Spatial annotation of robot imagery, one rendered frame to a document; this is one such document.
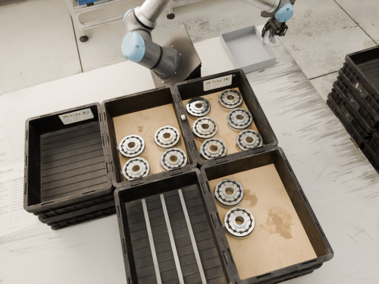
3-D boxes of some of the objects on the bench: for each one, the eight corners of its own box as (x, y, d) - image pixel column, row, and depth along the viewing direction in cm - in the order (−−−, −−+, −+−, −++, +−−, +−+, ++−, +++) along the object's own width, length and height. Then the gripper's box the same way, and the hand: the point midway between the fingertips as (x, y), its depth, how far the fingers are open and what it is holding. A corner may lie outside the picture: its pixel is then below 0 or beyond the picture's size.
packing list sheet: (-21, 172, 142) (-22, 172, 142) (32, 157, 145) (31, 156, 144) (-24, 244, 125) (-24, 244, 124) (36, 225, 127) (36, 224, 127)
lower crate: (49, 149, 147) (37, 134, 137) (114, 133, 149) (107, 117, 139) (52, 233, 125) (38, 222, 115) (127, 212, 128) (120, 200, 118)
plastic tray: (220, 41, 177) (219, 34, 173) (254, 31, 179) (254, 24, 175) (238, 75, 163) (238, 68, 159) (274, 64, 165) (276, 57, 161)
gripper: (280, 16, 148) (262, 53, 165) (296, 15, 152) (277, 52, 168) (270, 5, 153) (254, 43, 169) (286, 5, 156) (269, 42, 173)
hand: (264, 42), depth 169 cm, fingers closed, pressing on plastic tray
